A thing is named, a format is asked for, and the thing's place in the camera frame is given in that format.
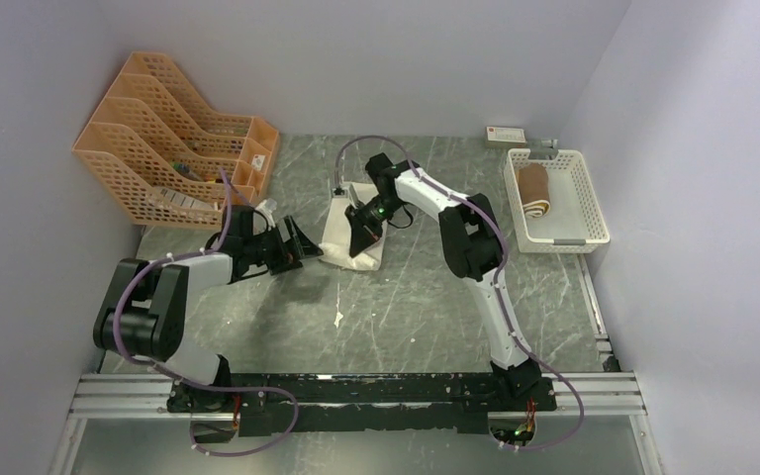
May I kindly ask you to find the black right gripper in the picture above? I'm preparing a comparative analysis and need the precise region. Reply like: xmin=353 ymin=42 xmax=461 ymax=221
xmin=344 ymin=194 xmax=405 ymax=258

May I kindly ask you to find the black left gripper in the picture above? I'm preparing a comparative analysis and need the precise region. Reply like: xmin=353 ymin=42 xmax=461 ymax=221
xmin=244 ymin=216 xmax=324 ymax=276

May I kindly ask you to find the white terry towel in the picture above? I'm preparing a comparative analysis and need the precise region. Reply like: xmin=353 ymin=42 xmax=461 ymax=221
xmin=318 ymin=181 xmax=389 ymax=272

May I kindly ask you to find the yellow brown bear towel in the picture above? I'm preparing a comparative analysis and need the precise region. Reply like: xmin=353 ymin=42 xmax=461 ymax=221
xmin=516 ymin=163 xmax=551 ymax=219

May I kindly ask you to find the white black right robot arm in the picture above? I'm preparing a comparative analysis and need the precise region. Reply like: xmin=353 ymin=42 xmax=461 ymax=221
xmin=344 ymin=153 xmax=542 ymax=410

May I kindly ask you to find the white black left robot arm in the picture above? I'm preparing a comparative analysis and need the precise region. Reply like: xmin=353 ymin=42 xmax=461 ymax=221
xmin=92 ymin=205 xmax=323 ymax=412

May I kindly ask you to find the orange plastic file organizer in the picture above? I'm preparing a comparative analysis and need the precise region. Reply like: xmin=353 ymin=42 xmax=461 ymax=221
xmin=72 ymin=51 xmax=280 ymax=230

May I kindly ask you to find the white red small box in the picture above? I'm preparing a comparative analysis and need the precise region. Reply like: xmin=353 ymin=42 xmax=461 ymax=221
xmin=486 ymin=127 xmax=527 ymax=144

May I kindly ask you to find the white perforated plastic basket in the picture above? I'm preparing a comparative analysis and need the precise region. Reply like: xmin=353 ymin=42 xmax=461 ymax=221
xmin=503 ymin=148 xmax=611 ymax=254

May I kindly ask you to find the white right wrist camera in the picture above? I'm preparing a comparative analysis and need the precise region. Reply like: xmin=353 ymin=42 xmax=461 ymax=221
xmin=332 ymin=181 xmax=377 ymax=207

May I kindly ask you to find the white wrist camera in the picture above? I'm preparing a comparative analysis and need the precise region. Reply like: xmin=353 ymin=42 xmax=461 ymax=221
xmin=332 ymin=181 xmax=377 ymax=207
xmin=255 ymin=198 xmax=277 ymax=227

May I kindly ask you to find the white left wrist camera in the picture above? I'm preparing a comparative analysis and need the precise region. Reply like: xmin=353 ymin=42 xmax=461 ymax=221
xmin=255 ymin=198 xmax=277 ymax=227

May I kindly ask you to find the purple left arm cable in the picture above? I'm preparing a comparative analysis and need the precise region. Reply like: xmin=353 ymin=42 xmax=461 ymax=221
xmin=112 ymin=168 xmax=300 ymax=458

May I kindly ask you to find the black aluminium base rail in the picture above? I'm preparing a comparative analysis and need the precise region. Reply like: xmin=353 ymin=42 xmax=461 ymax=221
xmin=69 ymin=372 xmax=646 ymax=443

